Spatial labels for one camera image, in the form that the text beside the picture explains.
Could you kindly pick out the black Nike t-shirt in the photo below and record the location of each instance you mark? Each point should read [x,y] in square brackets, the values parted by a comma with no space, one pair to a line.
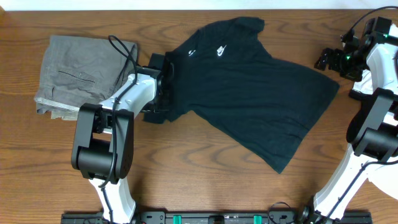
[225,75]

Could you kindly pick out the folded grey shorts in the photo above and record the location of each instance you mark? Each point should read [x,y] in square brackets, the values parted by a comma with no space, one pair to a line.
[77,70]

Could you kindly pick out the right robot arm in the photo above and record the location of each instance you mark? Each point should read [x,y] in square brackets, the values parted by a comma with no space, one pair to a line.
[372,134]

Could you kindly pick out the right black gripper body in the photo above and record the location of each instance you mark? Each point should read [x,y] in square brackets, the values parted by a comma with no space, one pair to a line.
[350,65]

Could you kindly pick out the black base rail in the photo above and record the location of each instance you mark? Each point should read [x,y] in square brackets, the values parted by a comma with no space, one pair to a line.
[213,218]

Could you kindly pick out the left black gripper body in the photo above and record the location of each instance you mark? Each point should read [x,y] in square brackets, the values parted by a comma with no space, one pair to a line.
[160,105]

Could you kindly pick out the white crumpled garment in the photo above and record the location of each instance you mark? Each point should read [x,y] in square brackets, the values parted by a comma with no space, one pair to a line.
[380,72]

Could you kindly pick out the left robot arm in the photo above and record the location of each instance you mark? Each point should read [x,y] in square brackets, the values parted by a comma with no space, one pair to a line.
[103,146]

